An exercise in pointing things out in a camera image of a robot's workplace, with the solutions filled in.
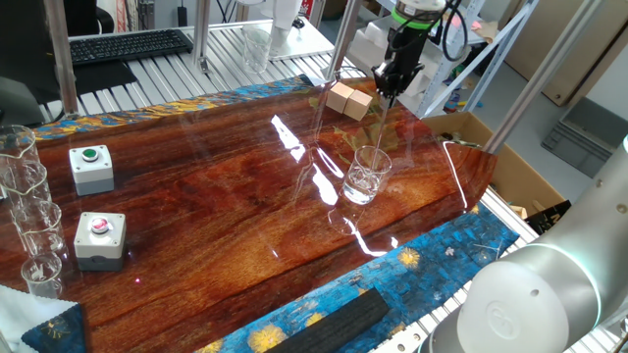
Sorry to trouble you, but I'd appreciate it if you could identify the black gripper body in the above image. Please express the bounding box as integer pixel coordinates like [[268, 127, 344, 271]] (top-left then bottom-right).
[[385, 26, 435, 71]]

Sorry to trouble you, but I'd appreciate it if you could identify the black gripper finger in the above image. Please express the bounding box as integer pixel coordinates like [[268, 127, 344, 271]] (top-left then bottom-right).
[[372, 63, 394, 107], [390, 63, 425, 97]]

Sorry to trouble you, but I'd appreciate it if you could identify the clear glass stirring rod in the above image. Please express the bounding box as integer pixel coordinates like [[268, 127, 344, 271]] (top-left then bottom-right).
[[367, 97, 392, 190]]

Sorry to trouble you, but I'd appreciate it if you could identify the glass beaker with water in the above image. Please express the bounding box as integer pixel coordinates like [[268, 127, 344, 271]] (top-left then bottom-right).
[[341, 145, 393, 206]]

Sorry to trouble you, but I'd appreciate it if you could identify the largest empty glass beaker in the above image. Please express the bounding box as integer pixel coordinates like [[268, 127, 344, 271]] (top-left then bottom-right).
[[0, 125, 41, 197]]

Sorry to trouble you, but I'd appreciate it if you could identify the medium empty glass beaker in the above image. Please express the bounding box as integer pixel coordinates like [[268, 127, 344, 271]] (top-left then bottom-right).
[[10, 199, 68, 259]]

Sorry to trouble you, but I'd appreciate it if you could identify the smallest empty glass beaker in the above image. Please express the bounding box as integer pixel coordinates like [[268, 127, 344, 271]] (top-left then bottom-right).
[[21, 252, 64, 300]]

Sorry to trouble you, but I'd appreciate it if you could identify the white metal shelf rack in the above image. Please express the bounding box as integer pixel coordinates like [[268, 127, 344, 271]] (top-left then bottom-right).
[[416, 0, 539, 119]]

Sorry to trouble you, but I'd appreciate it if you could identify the white foam packaging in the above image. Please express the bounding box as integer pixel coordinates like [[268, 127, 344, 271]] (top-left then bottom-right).
[[350, 19, 433, 97]]

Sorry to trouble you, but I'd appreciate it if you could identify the white flat tray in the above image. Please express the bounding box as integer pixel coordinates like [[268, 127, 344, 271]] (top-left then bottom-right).
[[267, 19, 336, 63]]

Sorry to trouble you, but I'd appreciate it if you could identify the clear plastic measuring cup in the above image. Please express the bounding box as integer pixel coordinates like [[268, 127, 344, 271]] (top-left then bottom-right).
[[241, 27, 274, 76]]

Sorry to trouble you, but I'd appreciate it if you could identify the brown cardboard box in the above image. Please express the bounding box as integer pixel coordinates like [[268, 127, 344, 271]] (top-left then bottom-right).
[[421, 111, 566, 220]]

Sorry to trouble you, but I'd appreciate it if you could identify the tan wooden panel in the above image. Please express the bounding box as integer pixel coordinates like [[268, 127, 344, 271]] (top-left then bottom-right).
[[504, 0, 628, 107]]

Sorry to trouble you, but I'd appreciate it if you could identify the grey plastic crate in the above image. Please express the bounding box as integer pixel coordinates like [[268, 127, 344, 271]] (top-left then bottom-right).
[[541, 96, 618, 178]]

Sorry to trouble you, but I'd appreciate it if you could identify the blue starry print cloth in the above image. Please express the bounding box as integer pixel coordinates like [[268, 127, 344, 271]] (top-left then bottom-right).
[[0, 73, 521, 353]]

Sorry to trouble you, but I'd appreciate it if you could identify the black plastic crate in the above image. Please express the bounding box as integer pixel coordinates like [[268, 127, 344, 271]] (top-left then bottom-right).
[[524, 199, 573, 235]]

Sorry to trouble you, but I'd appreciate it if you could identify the glossy wood print mat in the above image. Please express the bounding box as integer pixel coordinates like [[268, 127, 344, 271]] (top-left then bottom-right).
[[0, 82, 497, 353]]

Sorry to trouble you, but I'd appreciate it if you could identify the grey socket strip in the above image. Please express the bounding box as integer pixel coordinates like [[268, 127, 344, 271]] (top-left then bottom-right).
[[136, 0, 156, 30]]

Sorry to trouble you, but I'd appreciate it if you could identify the black foam block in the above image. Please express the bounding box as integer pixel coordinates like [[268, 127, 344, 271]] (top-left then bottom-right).
[[264, 287, 392, 353]]

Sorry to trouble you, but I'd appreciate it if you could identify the black computer keyboard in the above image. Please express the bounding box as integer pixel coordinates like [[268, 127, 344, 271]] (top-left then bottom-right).
[[68, 27, 194, 68]]

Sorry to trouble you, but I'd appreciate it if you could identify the black mouse pad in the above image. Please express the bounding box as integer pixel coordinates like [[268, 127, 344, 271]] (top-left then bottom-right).
[[73, 58, 139, 97]]

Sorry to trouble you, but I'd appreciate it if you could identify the black office chair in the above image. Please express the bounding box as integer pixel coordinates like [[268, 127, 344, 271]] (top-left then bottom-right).
[[63, 0, 115, 35]]

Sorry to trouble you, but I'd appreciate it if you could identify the green push button box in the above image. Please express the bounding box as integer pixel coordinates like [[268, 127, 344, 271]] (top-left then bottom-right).
[[68, 144, 116, 197]]

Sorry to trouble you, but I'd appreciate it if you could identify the red push button box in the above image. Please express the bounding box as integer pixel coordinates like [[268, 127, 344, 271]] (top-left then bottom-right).
[[73, 211, 128, 273]]

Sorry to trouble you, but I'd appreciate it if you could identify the black computer monitor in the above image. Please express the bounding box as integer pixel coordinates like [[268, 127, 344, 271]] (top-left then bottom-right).
[[0, 0, 63, 127]]

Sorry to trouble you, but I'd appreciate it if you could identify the aluminium frame post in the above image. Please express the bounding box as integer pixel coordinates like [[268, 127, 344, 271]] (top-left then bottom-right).
[[191, 0, 212, 74], [323, 0, 365, 82], [42, 0, 80, 120]]

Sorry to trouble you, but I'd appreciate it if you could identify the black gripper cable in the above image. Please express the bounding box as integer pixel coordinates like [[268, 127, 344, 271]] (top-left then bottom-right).
[[431, 0, 470, 63]]

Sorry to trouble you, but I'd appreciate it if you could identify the aluminium frame strut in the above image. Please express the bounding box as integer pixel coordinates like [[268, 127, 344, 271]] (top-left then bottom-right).
[[483, 0, 604, 154]]

